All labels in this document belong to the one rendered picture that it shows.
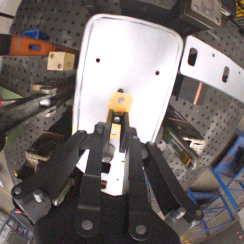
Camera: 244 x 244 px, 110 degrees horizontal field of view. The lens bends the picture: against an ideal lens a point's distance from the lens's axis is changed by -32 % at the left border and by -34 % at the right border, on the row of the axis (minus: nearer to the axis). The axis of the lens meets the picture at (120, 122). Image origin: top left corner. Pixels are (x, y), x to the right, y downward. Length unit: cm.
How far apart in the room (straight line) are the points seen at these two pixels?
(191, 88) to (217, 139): 65
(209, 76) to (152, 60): 16
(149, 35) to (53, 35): 50
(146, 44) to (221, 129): 76
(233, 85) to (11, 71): 101
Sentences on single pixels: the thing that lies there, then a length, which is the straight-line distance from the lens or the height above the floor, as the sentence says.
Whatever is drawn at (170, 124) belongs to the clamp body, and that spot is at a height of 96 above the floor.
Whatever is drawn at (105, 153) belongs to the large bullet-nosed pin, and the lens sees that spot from 31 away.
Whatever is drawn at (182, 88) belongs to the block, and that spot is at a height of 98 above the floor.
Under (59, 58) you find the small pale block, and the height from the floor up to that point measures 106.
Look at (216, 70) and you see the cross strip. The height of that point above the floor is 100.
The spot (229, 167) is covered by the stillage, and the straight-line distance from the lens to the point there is 262.
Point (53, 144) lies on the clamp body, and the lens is 39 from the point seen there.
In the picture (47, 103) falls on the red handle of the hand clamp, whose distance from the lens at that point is 26.
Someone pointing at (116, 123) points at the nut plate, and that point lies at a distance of 21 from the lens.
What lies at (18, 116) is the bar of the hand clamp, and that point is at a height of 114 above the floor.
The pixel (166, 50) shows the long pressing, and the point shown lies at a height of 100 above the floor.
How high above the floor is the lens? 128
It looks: 65 degrees down
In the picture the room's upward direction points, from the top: 179 degrees counter-clockwise
